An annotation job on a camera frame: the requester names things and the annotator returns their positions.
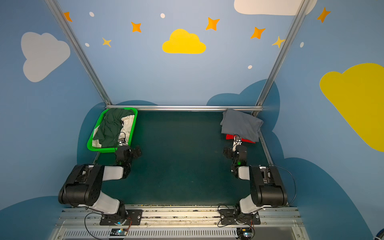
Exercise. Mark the left diagonal aluminium post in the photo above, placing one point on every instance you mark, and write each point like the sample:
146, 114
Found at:
72, 38

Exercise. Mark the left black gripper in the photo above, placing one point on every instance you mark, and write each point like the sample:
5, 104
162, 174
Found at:
136, 152

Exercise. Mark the folded red t-shirt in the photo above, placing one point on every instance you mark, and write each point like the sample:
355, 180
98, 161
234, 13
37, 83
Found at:
231, 137

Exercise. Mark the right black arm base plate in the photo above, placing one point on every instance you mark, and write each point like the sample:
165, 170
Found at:
230, 217

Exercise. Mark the horizontal aluminium back rail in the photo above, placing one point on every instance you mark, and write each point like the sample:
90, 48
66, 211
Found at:
189, 108

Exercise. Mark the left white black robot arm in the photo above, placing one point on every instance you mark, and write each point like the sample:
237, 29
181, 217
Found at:
83, 187

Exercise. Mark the right small circuit board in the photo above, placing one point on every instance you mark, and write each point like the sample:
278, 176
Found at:
244, 234

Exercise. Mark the aluminium front mounting rail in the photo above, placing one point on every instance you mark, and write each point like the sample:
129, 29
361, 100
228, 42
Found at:
180, 223

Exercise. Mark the small circuit board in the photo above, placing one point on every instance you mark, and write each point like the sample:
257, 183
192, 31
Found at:
119, 232
244, 234

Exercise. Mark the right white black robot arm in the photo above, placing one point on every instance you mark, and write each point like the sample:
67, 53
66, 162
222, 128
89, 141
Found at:
266, 186

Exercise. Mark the left small circuit board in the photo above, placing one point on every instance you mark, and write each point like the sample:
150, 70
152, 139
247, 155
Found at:
119, 232

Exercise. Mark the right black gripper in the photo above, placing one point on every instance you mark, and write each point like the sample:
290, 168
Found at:
227, 151

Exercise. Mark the right diagonal aluminium post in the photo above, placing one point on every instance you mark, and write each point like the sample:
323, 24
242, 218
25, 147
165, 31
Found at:
290, 37

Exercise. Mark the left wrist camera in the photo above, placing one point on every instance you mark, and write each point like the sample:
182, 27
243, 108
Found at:
122, 142

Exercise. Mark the folded grey t-shirt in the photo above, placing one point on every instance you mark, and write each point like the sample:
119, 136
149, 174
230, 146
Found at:
242, 124

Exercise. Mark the cream white t-shirt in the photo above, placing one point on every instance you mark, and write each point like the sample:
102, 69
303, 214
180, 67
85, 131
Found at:
125, 131

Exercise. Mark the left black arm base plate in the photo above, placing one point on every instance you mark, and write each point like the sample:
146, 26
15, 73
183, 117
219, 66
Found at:
132, 218

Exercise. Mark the diagonal aluminium post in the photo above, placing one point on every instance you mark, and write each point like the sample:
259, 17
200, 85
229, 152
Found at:
72, 38
290, 37

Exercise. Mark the dark green t-shirt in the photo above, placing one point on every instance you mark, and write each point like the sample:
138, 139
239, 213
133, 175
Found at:
110, 127

